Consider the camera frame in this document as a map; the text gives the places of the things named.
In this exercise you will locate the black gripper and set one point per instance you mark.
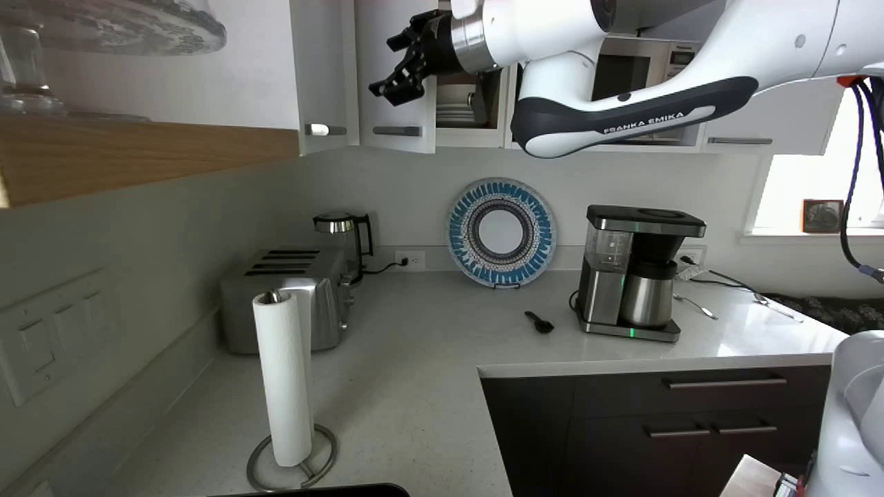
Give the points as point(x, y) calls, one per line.
point(438, 42)

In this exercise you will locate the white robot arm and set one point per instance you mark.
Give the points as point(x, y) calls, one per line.
point(553, 29)

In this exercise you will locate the white cabinet door round knob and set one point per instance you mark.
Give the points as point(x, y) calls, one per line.
point(322, 65)

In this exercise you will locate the dark brown lower cabinet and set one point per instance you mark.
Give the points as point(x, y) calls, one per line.
point(590, 442)

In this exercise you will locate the stack of white plates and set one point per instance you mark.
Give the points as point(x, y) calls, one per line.
point(460, 101)

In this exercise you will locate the blue patterned decorative plate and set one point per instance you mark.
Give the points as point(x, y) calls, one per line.
point(464, 236)

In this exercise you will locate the black microwave oven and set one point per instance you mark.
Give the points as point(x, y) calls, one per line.
point(626, 71)

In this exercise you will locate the glass cake stand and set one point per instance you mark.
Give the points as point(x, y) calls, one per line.
point(138, 29)

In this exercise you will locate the black coffee scoop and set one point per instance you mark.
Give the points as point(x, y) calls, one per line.
point(543, 325)

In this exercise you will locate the silver four-slot toaster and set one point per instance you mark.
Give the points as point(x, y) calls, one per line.
point(238, 314)

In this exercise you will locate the black silver coffee maker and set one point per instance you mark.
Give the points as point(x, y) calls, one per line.
point(645, 294)

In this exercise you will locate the white paper towel roll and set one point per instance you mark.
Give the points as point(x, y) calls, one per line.
point(285, 388)

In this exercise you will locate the dark sink basin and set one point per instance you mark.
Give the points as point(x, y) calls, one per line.
point(817, 311)

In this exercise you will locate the silver box corner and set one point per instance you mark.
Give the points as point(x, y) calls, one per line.
point(756, 478)

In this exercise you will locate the white wall outlet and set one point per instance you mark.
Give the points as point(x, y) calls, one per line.
point(692, 256)
point(411, 258)

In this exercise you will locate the wooden wall shelf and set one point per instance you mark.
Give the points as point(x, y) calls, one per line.
point(138, 156)

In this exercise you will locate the white light switch plate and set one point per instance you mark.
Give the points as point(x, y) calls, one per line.
point(56, 341)

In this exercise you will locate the small dark picture frame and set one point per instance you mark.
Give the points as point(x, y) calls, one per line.
point(822, 216)

